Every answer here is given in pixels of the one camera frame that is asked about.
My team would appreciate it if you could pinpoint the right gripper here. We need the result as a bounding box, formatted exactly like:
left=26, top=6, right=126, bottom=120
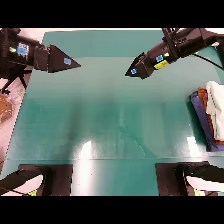
left=137, top=49, right=177, bottom=80

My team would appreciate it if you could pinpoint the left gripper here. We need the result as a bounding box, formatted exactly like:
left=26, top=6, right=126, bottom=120
left=32, top=44, right=52, bottom=73

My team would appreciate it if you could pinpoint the black cable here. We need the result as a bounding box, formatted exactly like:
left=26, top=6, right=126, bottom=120
left=191, top=52, right=224, bottom=72

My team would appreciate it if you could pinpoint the orange garment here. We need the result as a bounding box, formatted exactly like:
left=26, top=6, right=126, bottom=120
left=197, top=86, right=224, bottom=146

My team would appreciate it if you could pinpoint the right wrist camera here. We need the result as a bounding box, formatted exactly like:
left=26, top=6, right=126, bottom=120
left=161, top=28, right=182, bottom=56

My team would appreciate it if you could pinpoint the black office chair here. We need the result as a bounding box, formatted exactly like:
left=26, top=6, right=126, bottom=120
left=0, top=62, right=33, bottom=95

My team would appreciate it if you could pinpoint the purple garment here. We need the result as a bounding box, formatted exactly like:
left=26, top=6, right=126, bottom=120
left=190, top=91, right=224, bottom=153

